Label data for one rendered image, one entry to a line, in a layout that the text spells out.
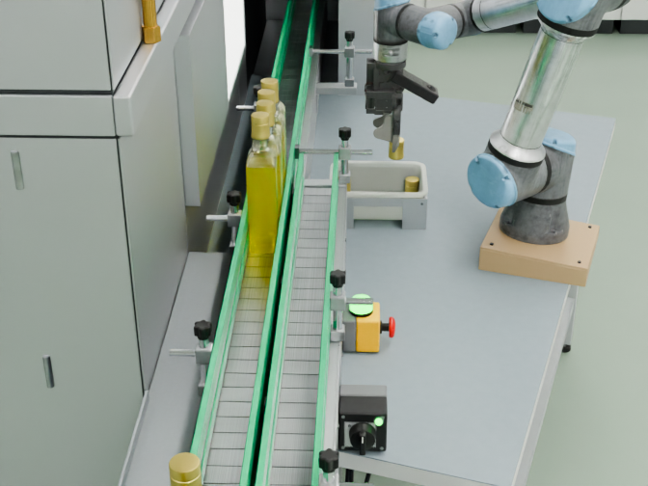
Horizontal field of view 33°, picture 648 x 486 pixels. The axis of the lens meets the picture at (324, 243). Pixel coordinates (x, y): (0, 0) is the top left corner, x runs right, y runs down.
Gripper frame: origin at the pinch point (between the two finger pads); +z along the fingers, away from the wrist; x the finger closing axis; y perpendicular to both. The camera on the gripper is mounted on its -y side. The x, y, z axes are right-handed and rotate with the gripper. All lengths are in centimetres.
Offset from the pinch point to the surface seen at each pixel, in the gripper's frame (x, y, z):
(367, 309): 58, 7, 8
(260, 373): 95, 24, -5
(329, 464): 120, 13, -9
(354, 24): -71, 10, -4
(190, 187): 44, 41, -10
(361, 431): 90, 8, 10
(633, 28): -350, -142, 89
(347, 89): -49, 11, 6
